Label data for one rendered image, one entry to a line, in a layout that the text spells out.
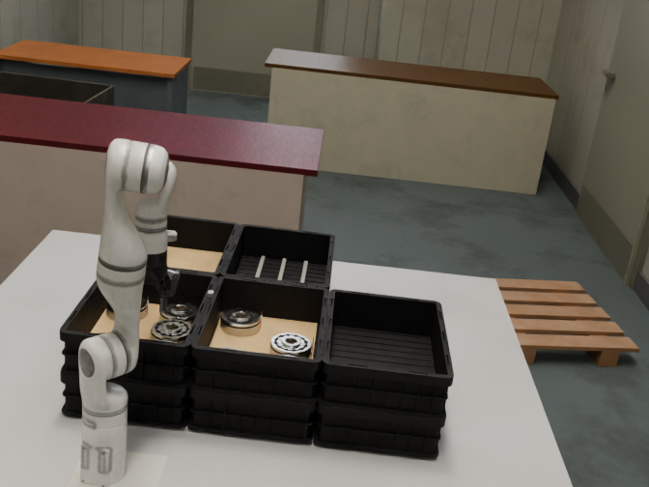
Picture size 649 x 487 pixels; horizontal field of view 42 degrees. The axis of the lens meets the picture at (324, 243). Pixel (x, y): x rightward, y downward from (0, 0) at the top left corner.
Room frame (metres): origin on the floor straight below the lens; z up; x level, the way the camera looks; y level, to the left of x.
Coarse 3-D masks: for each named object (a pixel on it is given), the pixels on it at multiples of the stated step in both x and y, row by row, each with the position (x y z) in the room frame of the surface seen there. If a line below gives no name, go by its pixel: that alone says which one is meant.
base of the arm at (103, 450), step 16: (96, 416) 1.42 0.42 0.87; (112, 416) 1.43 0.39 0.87; (96, 432) 1.42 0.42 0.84; (112, 432) 1.43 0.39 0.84; (96, 448) 1.42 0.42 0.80; (112, 448) 1.43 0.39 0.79; (80, 464) 1.43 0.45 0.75; (96, 464) 1.42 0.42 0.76; (112, 464) 1.43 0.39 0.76; (80, 480) 1.43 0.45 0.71; (96, 480) 1.42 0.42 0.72; (112, 480) 1.43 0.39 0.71
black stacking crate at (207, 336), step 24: (240, 288) 2.03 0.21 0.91; (264, 288) 2.03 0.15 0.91; (288, 288) 2.03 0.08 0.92; (216, 312) 1.94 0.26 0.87; (264, 312) 2.03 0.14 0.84; (288, 312) 2.03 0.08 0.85; (312, 312) 2.03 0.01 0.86; (216, 360) 1.66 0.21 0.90; (192, 384) 1.66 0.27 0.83; (216, 384) 1.66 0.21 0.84; (240, 384) 1.65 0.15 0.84; (264, 384) 1.65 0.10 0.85; (288, 384) 1.65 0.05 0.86; (312, 384) 1.65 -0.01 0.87
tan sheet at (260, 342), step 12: (264, 324) 1.98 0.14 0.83; (276, 324) 1.99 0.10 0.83; (288, 324) 2.00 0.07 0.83; (300, 324) 2.01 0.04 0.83; (312, 324) 2.02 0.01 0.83; (216, 336) 1.89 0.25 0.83; (228, 336) 1.89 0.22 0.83; (240, 336) 1.90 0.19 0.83; (252, 336) 1.91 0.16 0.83; (264, 336) 1.92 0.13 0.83; (312, 336) 1.94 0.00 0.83; (240, 348) 1.84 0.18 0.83; (252, 348) 1.85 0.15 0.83; (264, 348) 1.86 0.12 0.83
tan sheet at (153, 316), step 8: (152, 304) 2.02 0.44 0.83; (104, 312) 1.95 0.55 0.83; (152, 312) 1.98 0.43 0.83; (104, 320) 1.91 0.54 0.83; (112, 320) 1.91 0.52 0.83; (144, 320) 1.93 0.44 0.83; (152, 320) 1.93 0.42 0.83; (96, 328) 1.86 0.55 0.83; (104, 328) 1.87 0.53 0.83; (112, 328) 1.87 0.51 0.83; (144, 328) 1.89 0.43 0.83; (144, 336) 1.85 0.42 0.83
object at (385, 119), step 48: (288, 96) 6.12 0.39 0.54; (336, 96) 6.12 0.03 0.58; (384, 96) 6.12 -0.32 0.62; (432, 96) 6.13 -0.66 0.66; (480, 96) 6.13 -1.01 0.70; (528, 96) 6.13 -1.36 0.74; (336, 144) 6.12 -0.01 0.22; (384, 144) 6.12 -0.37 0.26; (432, 144) 6.13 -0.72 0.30; (480, 144) 6.13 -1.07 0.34; (528, 144) 6.13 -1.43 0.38; (528, 192) 6.13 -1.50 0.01
